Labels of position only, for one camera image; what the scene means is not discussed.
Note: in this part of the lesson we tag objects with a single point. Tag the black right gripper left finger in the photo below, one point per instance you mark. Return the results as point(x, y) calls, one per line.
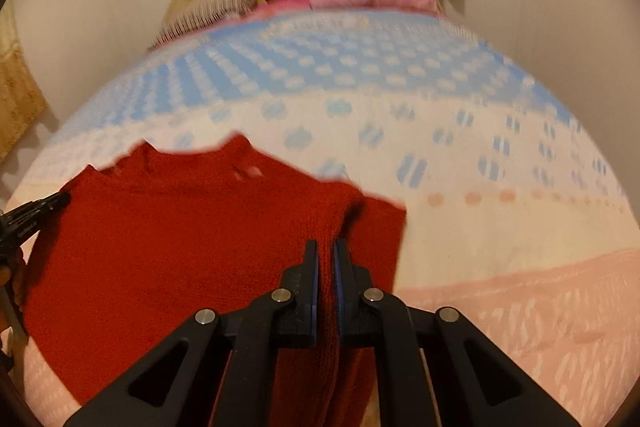
point(215, 369)

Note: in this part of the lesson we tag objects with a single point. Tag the red knitted embroidered sweater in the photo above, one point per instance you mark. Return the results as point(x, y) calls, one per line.
point(152, 239)

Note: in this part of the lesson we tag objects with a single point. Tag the beige side window curtain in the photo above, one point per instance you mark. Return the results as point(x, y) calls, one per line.
point(21, 101)

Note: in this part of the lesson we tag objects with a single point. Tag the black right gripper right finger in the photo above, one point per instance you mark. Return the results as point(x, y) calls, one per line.
point(435, 368)

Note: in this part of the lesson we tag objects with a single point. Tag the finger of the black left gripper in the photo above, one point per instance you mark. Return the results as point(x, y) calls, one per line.
point(23, 222)

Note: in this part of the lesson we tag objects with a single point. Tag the polka dot bedspread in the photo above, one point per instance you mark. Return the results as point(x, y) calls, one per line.
point(513, 215)

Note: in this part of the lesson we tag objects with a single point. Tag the striped pillow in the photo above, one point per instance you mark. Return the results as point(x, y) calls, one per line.
point(200, 14)

